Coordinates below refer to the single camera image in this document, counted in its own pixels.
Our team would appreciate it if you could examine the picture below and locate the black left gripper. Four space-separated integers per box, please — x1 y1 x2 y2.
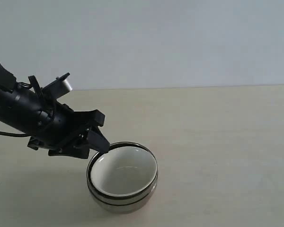
27 105 110 159

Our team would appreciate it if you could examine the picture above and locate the black thin cable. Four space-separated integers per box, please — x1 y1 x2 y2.
0 130 31 138

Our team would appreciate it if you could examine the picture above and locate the smooth stainless steel bowl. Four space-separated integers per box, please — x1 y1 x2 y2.
90 185 156 214

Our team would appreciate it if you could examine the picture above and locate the black cable loop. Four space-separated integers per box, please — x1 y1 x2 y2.
18 75 56 116

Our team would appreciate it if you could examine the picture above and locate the white ceramic bowl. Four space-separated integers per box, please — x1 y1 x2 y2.
90 146 158 197

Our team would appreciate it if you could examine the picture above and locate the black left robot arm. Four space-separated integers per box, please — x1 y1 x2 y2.
0 64 110 159

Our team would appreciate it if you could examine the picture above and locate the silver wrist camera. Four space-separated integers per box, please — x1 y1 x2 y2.
42 72 72 99

